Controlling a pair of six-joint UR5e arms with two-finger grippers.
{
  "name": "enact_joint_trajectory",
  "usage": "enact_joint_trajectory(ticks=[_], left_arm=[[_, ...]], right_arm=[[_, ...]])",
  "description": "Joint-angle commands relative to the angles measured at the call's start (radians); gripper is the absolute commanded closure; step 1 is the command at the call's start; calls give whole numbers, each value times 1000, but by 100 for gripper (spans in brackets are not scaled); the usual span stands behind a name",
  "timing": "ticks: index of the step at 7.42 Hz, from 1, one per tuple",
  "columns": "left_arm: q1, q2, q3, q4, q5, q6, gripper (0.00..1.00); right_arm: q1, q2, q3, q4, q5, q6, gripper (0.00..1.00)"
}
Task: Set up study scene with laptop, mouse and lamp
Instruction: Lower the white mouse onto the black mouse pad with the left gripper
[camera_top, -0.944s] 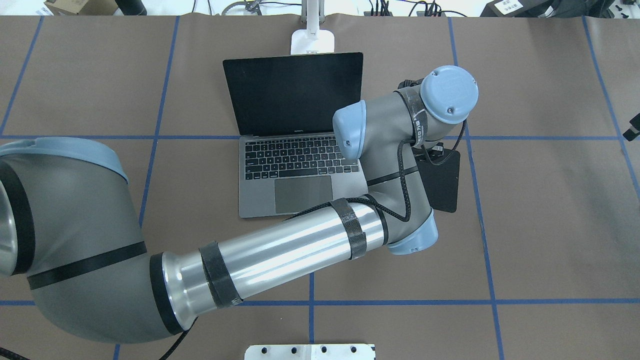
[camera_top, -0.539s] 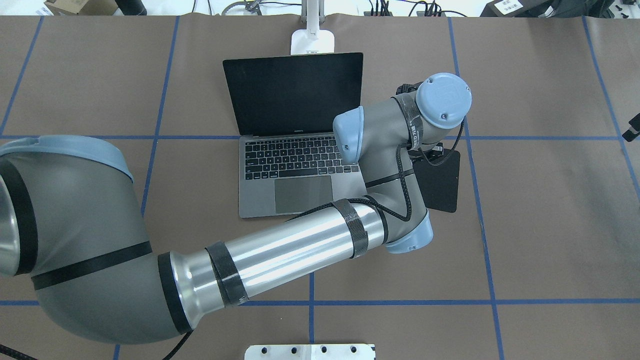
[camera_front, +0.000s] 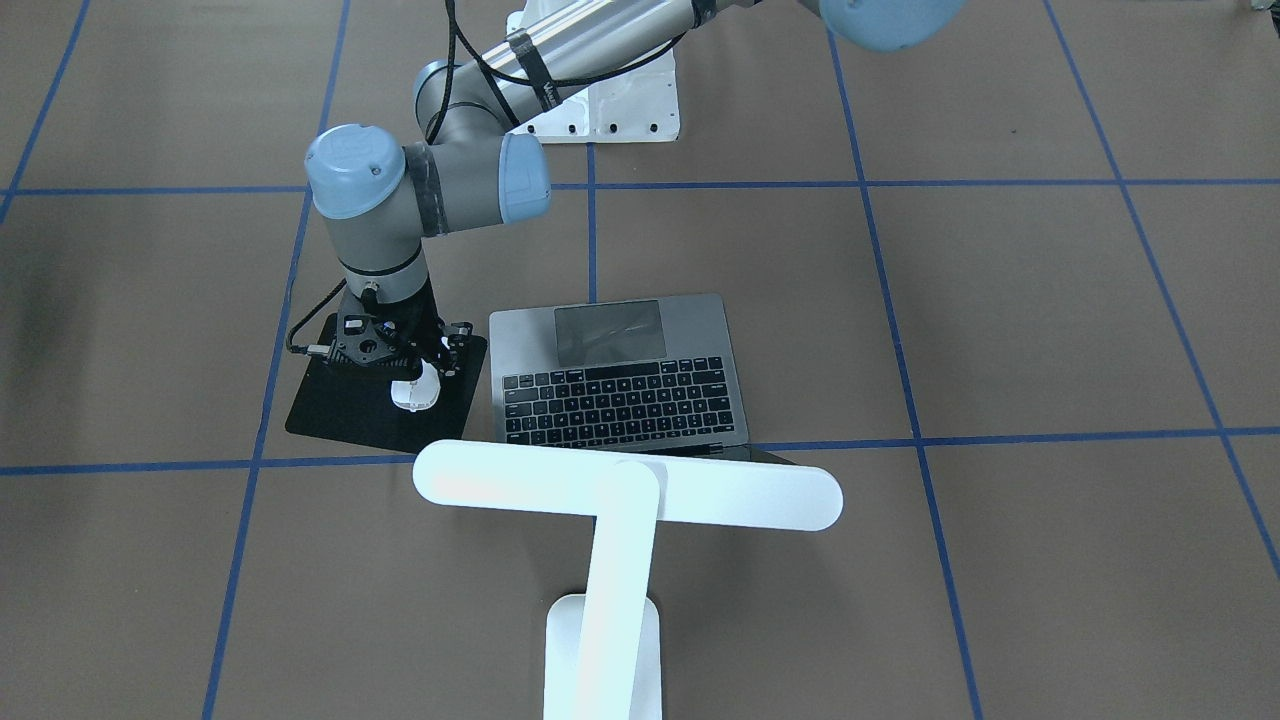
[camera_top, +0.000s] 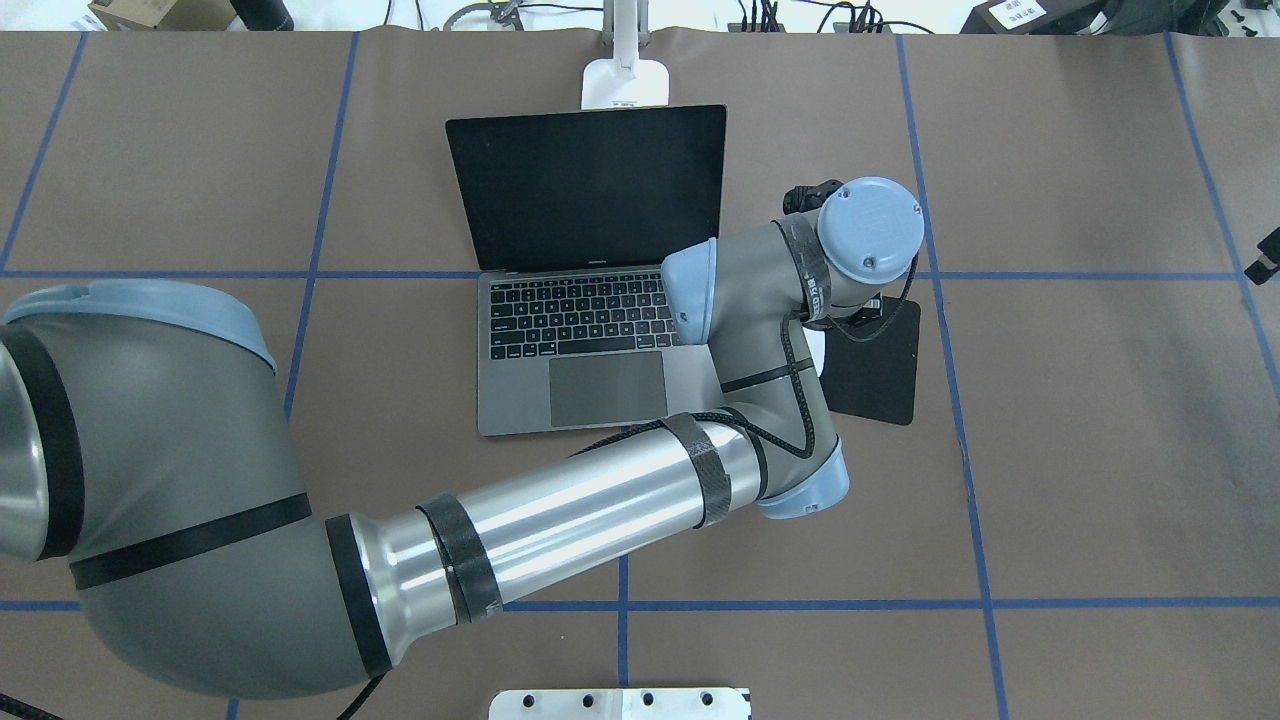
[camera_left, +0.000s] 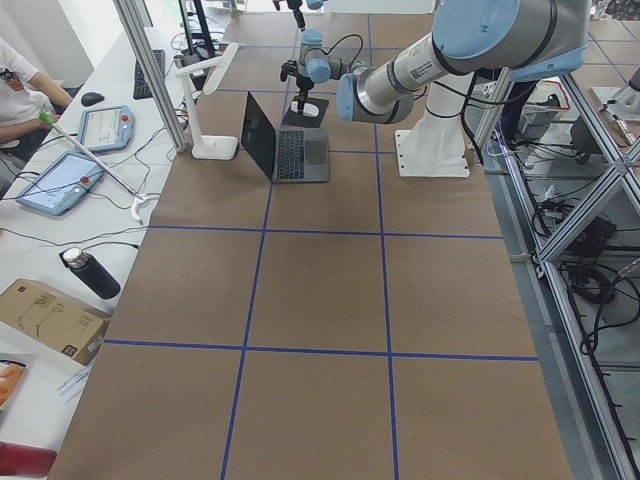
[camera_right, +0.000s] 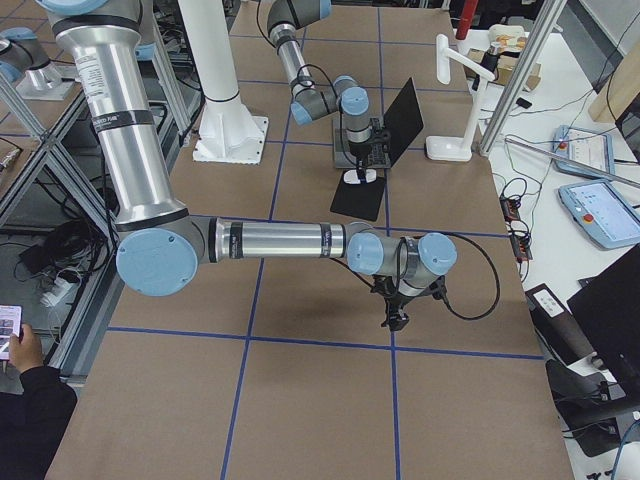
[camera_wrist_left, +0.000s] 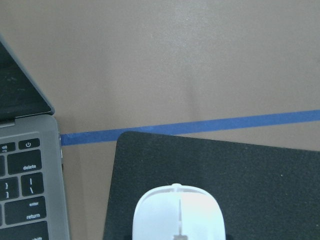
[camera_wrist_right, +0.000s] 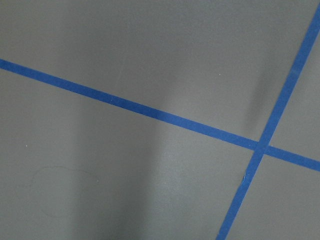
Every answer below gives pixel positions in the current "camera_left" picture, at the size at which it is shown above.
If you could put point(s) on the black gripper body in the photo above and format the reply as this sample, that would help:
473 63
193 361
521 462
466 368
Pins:
303 83

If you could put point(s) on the white computer mouse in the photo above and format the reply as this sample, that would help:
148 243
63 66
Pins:
312 110

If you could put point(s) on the black mouse pad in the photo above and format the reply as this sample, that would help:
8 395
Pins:
305 122

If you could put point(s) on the grey laptop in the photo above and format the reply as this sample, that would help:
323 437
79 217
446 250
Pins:
286 155

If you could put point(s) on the white desk lamp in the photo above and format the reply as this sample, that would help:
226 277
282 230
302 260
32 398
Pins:
208 147

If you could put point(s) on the black computer mouse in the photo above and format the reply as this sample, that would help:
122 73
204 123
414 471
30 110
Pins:
91 98

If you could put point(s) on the blue teach pendant far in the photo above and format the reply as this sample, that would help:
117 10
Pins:
106 129

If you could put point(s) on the blue teach pendant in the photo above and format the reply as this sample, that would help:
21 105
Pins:
106 129
62 185

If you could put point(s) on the blue teach pendant near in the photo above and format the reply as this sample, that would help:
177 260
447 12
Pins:
62 185

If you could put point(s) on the person in white shirt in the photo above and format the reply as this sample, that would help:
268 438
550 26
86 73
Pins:
25 93

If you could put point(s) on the black water bottle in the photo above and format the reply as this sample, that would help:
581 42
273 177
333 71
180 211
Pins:
91 272

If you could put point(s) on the cardboard box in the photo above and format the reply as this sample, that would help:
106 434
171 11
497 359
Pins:
61 322

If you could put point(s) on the aluminium post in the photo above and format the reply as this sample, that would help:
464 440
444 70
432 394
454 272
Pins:
132 23

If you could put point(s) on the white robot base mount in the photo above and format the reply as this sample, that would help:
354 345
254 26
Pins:
435 146

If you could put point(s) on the aluminium frame rack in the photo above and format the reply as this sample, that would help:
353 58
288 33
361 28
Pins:
568 196

